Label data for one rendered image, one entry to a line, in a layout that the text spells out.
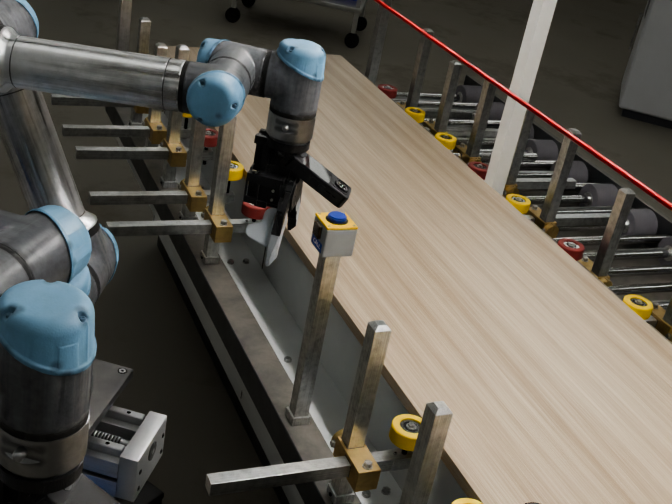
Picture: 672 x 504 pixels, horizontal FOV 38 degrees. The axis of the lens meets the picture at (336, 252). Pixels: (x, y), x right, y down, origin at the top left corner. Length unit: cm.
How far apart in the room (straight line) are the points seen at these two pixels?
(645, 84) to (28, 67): 641
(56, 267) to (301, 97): 69
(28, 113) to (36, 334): 92
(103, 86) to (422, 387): 103
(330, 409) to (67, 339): 175
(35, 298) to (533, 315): 188
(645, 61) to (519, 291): 503
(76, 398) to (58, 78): 73
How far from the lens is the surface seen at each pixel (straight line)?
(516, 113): 316
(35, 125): 166
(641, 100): 760
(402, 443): 199
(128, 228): 269
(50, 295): 80
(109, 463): 170
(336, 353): 255
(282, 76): 151
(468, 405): 213
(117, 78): 143
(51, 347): 77
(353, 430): 198
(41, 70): 147
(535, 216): 324
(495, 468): 198
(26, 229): 93
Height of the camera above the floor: 209
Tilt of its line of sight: 27 degrees down
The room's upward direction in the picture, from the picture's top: 11 degrees clockwise
